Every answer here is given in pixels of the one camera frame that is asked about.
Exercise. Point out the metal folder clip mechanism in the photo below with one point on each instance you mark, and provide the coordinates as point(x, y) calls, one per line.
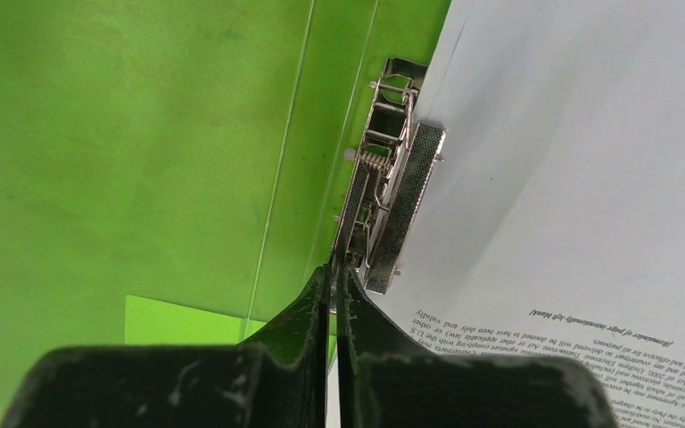
point(391, 170)

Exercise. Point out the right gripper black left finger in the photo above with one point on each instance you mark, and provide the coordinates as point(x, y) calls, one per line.
point(274, 378)

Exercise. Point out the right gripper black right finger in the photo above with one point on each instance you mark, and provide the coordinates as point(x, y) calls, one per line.
point(387, 379)

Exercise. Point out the printed paper sheet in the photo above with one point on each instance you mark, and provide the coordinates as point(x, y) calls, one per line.
point(554, 222)

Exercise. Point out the green plastic folder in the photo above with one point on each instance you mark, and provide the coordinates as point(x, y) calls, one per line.
point(173, 170)

